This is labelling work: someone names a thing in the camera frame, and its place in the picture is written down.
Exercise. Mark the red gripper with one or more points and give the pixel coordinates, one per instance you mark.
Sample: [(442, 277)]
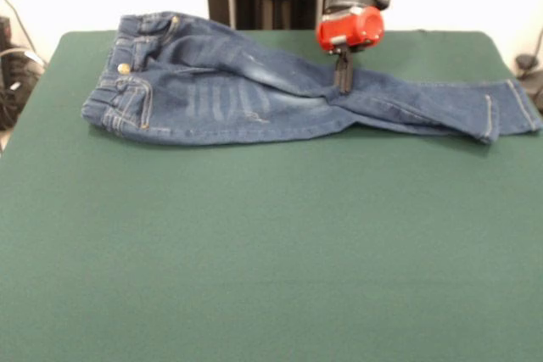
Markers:
[(352, 29)]

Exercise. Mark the black stand base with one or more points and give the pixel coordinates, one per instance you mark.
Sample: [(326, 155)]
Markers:
[(528, 66), (17, 90)]

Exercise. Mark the dark green table cloth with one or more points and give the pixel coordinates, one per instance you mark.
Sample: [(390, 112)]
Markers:
[(169, 252)]

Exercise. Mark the blue denim jeans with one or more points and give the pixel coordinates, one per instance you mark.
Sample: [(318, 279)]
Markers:
[(254, 103)]

